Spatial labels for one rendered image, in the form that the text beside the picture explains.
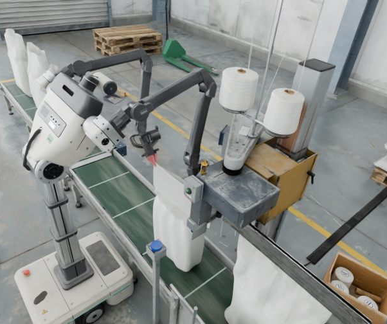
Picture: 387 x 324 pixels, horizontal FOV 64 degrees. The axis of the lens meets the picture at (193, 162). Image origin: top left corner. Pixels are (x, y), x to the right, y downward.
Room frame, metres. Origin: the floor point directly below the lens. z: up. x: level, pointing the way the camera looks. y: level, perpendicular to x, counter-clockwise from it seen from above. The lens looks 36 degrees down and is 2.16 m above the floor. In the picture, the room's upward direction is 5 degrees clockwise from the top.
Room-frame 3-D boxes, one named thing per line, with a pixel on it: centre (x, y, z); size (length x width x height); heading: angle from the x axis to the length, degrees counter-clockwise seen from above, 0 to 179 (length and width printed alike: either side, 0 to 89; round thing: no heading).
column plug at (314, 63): (1.35, -0.49, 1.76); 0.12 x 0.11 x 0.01; 133
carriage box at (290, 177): (1.28, -0.42, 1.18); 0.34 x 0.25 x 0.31; 133
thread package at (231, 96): (1.37, -0.18, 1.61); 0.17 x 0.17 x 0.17
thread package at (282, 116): (1.18, -0.35, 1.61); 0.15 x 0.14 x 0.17; 43
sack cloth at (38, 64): (3.17, 1.74, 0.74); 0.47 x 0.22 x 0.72; 44
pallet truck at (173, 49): (6.35, 0.34, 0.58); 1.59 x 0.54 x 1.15; 43
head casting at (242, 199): (1.03, -0.19, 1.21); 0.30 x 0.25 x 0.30; 43
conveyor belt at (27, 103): (3.15, 1.73, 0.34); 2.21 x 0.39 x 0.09; 43
